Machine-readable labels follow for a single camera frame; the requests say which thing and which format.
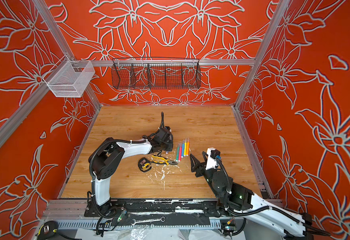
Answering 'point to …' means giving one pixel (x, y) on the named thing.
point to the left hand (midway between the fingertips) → (172, 143)
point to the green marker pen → (178, 145)
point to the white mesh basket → (69, 78)
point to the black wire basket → (155, 73)
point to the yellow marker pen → (185, 148)
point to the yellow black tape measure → (143, 164)
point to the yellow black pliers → (165, 161)
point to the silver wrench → (162, 219)
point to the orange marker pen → (187, 148)
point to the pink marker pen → (180, 152)
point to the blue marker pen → (183, 149)
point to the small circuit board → (228, 225)
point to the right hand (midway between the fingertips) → (193, 154)
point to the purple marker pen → (177, 158)
